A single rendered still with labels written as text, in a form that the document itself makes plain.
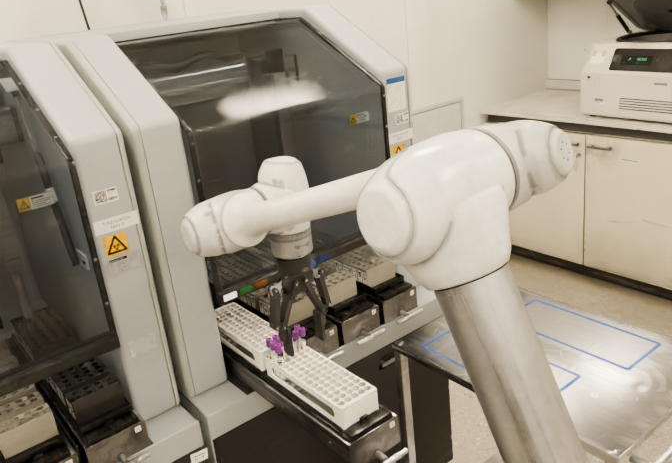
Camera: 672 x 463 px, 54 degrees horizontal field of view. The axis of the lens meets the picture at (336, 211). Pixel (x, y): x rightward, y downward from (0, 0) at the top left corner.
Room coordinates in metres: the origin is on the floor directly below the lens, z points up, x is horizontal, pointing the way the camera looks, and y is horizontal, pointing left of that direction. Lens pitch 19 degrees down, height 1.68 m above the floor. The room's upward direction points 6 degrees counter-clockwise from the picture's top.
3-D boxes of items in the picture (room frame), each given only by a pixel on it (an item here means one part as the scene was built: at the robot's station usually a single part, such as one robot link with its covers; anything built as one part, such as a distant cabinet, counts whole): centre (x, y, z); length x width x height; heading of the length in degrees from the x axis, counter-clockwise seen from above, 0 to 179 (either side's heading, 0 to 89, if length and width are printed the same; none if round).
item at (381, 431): (1.39, 0.16, 0.78); 0.73 x 0.14 x 0.09; 36
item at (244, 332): (1.53, 0.27, 0.83); 0.30 x 0.10 x 0.06; 36
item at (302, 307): (1.61, 0.14, 0.85); 0.12 x 0.02 x 0.06; 127
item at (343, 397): (1.27, 0.08, 0.83); 0.30 x 0.10 x 0.06; 36
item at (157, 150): (2.00, 0.33, 0.81); 1.06 x 0.84 x 1.62; 36
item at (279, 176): (1.30, 0.11, 1.28); 0.13 x 0.11 x 0.16; 131
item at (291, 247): (1.31, 0.10, 1.17); 0.09 x 0.09 x 0.06
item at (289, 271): (1.30, 0.10, 1.10); 0.08 x 0.07 x 0.09; 126
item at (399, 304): (1.98, 0.03, 0.78); 0.73 x 0.14 x 0.09; 36
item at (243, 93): (1.85, 0.22, 1.28); 0.61 x 0.51 x 0.63; 126
